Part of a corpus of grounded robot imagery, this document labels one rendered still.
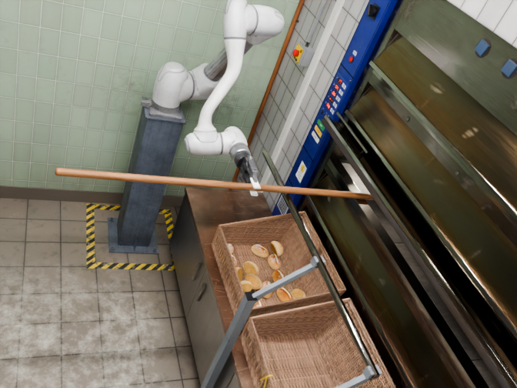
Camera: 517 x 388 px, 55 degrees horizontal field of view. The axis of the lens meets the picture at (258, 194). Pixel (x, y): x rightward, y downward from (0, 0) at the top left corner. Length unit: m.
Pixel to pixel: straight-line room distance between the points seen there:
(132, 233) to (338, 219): 1.41
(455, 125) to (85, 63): 2.03
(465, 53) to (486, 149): 0.38
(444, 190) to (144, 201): 1.82
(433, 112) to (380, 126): 0.33
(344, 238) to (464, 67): 0.96
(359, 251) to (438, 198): 0.54
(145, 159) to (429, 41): 1.64
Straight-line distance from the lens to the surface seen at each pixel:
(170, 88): 2.70
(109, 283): 3.16
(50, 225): 3.45
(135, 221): 3.22
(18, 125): 3.28
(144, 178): 1.97
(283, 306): 2.33
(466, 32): 2.04
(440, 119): 2.02
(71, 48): 3.02
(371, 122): 2.35
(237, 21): 2.31
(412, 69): 2.22
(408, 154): 2.15
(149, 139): 2.83
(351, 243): 2.41
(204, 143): 2.28
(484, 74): 1.94
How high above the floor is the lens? 2.40
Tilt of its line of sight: 35 degrees down
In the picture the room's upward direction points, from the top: 23 degrees clockwise
